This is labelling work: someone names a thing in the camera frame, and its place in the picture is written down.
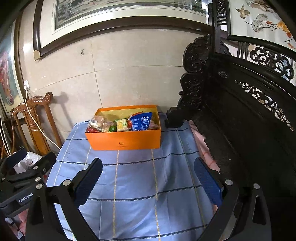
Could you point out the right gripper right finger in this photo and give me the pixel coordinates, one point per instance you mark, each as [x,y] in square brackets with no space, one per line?
[241,213]

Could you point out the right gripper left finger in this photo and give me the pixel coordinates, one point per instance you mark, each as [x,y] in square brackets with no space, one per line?
[43,222]

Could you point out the brown seeded cake packet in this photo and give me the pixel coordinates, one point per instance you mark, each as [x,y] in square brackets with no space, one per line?
[108,126]

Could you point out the green cracker biscuit packet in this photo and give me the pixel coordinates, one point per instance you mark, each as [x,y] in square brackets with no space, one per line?
[122,125]

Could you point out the white plastic shopping bag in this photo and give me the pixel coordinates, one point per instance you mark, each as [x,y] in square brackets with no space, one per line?
[27,163]

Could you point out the carved light wooden chair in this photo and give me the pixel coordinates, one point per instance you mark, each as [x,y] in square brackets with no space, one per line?
[29,110]

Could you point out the pink cloth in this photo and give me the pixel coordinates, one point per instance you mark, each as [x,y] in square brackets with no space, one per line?
[203,149]

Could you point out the red framed picture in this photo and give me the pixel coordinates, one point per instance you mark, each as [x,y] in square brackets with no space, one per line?
[11,94]

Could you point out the blue striped tablecloth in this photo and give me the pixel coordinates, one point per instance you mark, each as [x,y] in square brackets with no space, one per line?
[141,194]

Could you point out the red snack packet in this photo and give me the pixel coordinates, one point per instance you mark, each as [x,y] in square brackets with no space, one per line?
[90,129]

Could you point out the round bread packet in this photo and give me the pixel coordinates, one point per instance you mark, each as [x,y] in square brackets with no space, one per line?
[97,121]

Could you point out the dark carved wooden sofa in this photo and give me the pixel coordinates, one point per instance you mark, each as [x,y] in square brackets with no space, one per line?
[240,94]

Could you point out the blue snack packet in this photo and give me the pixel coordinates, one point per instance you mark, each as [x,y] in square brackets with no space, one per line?
[141,121]

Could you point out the large framed painting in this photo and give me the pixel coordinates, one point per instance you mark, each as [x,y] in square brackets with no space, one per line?
[130,22]

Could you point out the bird artwork panel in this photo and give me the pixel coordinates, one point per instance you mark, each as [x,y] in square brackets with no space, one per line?
[256,19]

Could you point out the white wall socket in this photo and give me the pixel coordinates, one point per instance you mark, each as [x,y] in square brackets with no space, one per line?
[26,85]

